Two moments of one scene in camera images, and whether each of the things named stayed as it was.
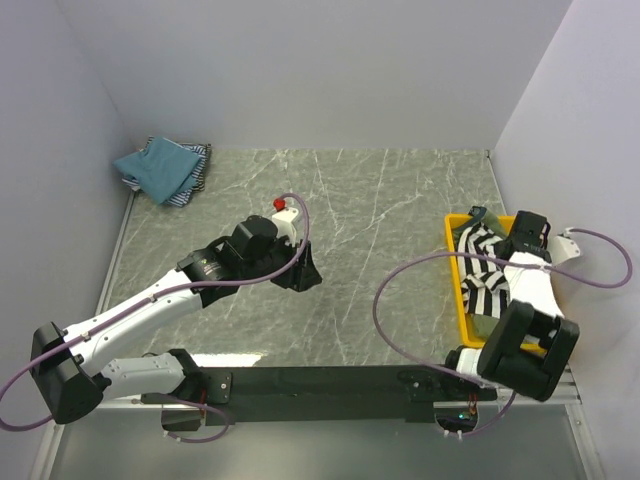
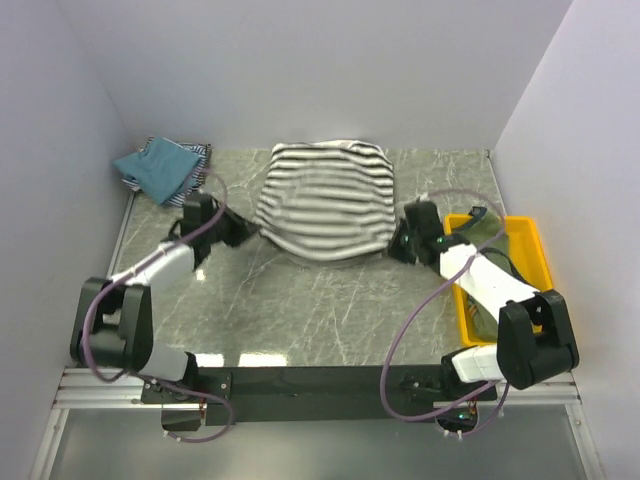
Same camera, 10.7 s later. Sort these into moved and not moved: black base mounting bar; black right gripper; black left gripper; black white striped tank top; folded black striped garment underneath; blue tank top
Moved: black white striped tank top; black left gripper; black right gripper
Not moved: black base mounting bar; folded black striped garment underneath; blue tank top
